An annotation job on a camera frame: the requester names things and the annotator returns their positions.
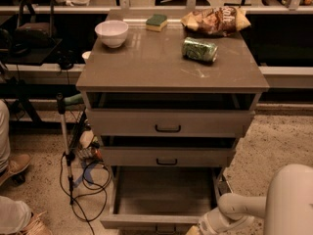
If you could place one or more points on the black bag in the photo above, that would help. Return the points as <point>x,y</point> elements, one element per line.
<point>29,31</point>

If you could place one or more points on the white trouser leg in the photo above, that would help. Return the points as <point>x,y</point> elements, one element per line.
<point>5,149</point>
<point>14,215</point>

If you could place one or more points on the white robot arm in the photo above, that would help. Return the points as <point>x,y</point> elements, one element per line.
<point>287,209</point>

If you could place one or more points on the green soda can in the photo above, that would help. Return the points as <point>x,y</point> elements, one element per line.
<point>199,50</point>

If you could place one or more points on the brown shoe lower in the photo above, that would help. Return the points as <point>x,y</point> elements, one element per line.
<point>36,227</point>

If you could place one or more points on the black power adapter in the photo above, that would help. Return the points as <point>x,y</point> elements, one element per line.
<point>224,187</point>

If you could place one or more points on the white trouser leg lower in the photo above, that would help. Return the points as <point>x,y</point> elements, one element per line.
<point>14,215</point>

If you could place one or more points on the brown shoe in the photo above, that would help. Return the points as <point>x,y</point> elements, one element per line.
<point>17,164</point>
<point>36,227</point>

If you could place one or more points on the silver tripod stand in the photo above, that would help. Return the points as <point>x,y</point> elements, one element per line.
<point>62,112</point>

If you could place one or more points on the brown chip bag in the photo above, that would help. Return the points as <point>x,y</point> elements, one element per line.
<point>217,21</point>

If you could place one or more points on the green yellow sponge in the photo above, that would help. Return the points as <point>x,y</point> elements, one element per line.
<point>156,22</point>

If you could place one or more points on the drawer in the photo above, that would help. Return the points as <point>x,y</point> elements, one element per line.
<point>169,115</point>
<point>165,200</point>
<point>168,151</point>

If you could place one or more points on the grey drawer cabinet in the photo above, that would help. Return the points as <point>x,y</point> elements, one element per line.
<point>152,62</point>

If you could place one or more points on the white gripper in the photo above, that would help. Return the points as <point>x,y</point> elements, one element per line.
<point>208,223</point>

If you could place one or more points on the brown shoe upper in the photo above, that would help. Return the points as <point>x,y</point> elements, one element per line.
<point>17,164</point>

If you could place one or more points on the white trouser leg upper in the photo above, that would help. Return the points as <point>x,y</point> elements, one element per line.
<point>5,149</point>

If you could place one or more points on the white bowl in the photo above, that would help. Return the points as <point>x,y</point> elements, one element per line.
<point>112,33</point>

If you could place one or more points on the small white cup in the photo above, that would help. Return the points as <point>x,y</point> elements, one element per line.
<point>86,56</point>

